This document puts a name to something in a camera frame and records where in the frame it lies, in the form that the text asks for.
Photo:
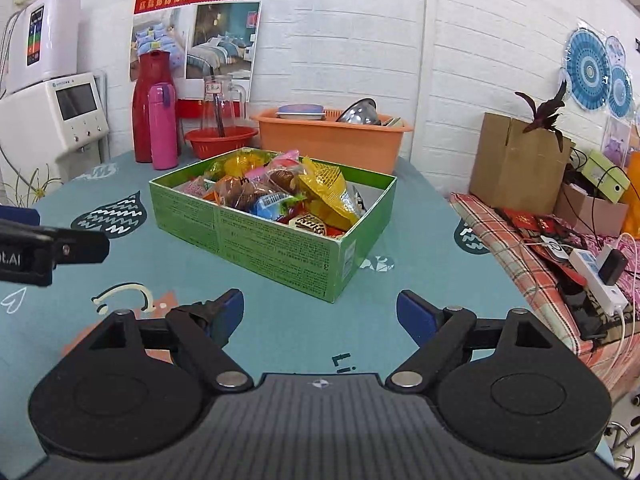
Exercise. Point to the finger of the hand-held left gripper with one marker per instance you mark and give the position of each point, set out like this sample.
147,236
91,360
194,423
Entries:
20,215
75,247

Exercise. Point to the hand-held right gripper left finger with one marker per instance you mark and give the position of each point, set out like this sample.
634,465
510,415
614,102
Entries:
227,317

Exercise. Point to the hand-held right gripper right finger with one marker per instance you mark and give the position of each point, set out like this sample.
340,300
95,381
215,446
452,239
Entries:
415,317

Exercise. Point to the green cardboard box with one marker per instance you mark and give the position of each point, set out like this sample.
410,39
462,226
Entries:
260,245

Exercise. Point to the blue small snack packet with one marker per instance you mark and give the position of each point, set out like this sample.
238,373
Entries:
270,206

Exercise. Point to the brown label chips packet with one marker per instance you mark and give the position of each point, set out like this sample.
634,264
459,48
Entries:
310,224

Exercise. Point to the orange clear nuts packet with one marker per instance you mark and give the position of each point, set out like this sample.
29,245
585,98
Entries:
237,192

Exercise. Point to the white foil snack bag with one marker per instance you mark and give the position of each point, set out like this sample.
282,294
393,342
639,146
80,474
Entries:
359,199

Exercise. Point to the yellow snack bag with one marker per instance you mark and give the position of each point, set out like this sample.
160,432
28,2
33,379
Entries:
325,195

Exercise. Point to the yellow clear snack packet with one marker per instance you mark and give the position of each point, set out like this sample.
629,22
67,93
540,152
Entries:
242,162

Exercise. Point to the yellow flowered plant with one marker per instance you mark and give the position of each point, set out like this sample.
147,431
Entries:
30,187

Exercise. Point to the teal printed tablecloth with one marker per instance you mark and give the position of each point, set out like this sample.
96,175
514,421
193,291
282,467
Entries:
200,280

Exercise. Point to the white dispenser with screen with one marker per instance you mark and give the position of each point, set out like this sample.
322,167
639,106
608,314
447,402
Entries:
35,130

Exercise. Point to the plaid cloth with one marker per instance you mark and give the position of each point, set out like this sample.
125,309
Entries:
500,240

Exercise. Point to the pink insulated bottle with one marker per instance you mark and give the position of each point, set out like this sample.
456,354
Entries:
163,130

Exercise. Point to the red envelopes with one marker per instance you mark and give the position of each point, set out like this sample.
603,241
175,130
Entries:
535,222

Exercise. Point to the red thermos jug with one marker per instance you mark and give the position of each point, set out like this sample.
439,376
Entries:
142,110

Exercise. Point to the red plastic basin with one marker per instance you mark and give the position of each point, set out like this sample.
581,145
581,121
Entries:
220,146

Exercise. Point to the large brown cardboard box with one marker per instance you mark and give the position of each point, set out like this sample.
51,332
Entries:
515,170

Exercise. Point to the white water purifier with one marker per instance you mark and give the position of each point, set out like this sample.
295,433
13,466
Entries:
45,35

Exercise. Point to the white power strip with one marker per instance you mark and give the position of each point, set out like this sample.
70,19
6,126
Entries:
597,285

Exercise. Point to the orange plastic basin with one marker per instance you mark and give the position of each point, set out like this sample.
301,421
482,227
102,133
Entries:
330,142

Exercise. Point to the brown stick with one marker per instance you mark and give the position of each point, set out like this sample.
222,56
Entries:
220,115

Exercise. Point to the small brown cardboard box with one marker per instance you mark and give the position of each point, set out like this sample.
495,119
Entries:
590,215

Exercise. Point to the black power adapter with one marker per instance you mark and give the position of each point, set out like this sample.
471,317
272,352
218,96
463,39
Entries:
612,266

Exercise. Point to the glass pitcher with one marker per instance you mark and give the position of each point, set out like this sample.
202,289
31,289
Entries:
232,105

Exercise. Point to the metal bowl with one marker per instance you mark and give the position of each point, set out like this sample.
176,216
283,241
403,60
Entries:
357,111

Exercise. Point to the blue plate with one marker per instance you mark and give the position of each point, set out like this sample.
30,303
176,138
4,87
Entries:
300,111

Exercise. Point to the green gift box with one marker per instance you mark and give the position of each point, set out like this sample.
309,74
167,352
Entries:
602,175

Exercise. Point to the purple leaf plant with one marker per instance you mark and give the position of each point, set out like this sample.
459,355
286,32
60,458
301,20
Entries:
545,110

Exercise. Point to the orange bag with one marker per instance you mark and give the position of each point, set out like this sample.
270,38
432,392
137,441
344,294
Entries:
633,195

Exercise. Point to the large blue paper fan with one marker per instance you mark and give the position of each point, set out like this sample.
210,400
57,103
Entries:
589,70

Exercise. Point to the medium blue paper fan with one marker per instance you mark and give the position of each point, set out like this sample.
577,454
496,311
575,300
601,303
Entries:
620,91

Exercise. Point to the small blue paper fan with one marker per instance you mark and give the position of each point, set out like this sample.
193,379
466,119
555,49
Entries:
615,51

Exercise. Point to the bedding wall poster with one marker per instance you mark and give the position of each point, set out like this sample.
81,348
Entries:
220,40

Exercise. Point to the purple wall picture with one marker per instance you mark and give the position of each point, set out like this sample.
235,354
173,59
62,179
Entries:
617,140

